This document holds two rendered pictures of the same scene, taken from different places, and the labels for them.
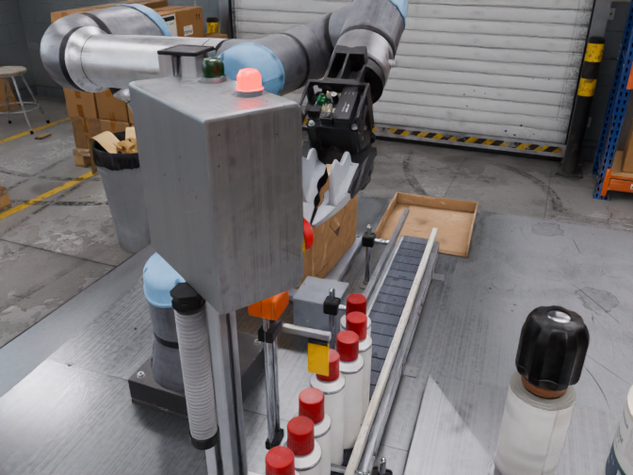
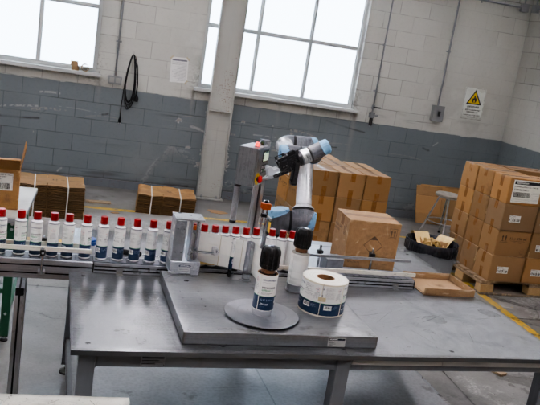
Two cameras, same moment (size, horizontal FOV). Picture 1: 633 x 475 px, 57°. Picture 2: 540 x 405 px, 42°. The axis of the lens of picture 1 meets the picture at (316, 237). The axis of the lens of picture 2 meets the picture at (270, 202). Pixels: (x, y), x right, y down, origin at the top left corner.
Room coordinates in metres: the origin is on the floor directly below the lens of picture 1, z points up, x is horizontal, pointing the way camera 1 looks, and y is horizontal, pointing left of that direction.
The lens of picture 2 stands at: (-1.37, -2.67, 1.94)
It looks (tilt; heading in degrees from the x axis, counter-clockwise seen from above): 12 degrees down; 53
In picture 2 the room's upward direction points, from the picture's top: 9 degrees clockwise
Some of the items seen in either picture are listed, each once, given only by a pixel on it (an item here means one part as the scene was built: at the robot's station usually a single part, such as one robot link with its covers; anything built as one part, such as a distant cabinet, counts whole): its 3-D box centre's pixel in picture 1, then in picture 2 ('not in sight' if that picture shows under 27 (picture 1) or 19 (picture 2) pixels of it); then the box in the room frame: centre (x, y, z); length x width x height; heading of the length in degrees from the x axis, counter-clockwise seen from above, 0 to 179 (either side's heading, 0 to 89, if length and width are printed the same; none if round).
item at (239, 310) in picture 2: not in sight; (261, 313); (0.27, -0.53, 0.89); 0.31 x 0.31 x 0.01
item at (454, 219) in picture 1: (428, 221); (437, 284); (1.57, -0.34, 0.85); 0.30 x 0.26 x 0.04; 161
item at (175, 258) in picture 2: not in sight; (185, 243); (0.19, 0.03, 1.01); 0.14 x 0.13 x 0.26; 161
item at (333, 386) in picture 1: (327, 410); (269, 248); (0.64, -0.02, 0.98); 0.05 x 0.05 x 0.20
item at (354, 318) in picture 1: (354, 369); (289, 251); (0.74, -0.06, 0.98); 0.05 x 0.05 x 0.20
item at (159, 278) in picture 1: (183, 288); (278, 219); (0.86, 0.23, 1.06); 0.13 x 0.12 x 0.14; 149
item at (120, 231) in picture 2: not in sight; (119, 239); (-0.05, 0.21, 0.98); 0.05 x 0.05 x 0.20
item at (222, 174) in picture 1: (219, 184); (252, 164); (0.55, 0.10, 1.38); 0.17 x 0.10 x 0.19; 36
